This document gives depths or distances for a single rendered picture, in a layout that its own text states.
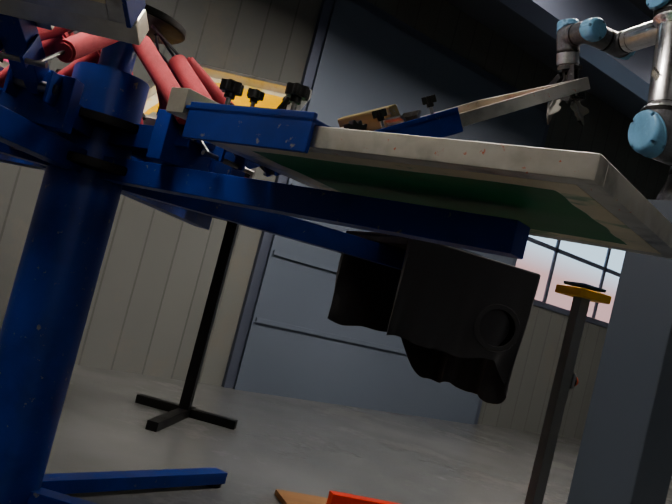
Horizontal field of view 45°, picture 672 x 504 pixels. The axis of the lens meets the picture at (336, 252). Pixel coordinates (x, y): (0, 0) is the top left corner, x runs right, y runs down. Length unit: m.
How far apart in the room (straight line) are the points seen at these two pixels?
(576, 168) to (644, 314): 1.23
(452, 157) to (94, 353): 3.83
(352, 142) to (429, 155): 0.15
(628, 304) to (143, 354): 3.28
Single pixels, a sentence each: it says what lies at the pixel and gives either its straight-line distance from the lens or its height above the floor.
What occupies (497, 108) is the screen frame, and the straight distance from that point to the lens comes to 2.39.
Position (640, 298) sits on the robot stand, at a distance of 2.33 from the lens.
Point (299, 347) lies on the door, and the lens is 5.50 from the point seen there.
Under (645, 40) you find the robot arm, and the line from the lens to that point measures 2.79.
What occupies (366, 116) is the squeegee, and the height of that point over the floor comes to 1.27.
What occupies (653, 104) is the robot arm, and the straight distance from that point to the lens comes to 2.37.
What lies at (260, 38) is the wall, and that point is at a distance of 5.25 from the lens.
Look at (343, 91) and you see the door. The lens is 5.55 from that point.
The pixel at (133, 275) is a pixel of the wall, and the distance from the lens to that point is 4.85.
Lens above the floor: 0.72
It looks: 3 degrees up
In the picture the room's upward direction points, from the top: 14 degrees clockwise
